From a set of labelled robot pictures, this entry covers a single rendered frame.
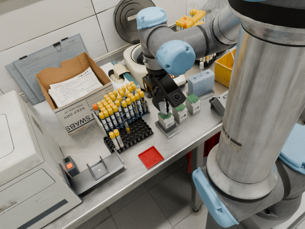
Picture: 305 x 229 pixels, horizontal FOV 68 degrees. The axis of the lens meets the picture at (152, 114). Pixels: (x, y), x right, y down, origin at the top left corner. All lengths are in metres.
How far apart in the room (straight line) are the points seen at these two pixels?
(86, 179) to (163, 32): 0.51
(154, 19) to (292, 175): 0.43
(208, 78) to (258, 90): 0.69
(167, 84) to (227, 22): 0.26
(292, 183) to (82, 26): 1.00
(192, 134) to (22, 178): 0.56
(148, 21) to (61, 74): 0.66
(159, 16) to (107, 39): 0.68
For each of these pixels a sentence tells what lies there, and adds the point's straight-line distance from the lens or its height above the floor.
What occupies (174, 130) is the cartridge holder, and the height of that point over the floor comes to 0.89.
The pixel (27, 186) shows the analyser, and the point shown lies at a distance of 0.65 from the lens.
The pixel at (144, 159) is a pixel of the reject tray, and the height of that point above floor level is 0.88.
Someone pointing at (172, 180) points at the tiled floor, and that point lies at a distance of 1.73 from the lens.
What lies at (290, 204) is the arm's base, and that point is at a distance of 0.63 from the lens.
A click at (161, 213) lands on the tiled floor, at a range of 1.65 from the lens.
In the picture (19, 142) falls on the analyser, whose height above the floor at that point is 1.17.
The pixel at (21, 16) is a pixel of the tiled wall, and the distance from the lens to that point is 1.09.
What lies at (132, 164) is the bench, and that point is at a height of 0.88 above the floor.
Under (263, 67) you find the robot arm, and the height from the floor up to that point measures 1.43.
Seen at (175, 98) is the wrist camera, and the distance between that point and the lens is 0.65.
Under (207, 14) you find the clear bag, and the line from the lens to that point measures 1.40.
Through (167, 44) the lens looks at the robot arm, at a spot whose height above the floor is 1.30.
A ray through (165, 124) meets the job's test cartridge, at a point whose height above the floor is 0.93.
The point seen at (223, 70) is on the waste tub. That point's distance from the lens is 1.00.
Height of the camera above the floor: 1.56
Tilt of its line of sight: 48 degrees down
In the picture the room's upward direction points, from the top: 11 degrees counter-clockwise
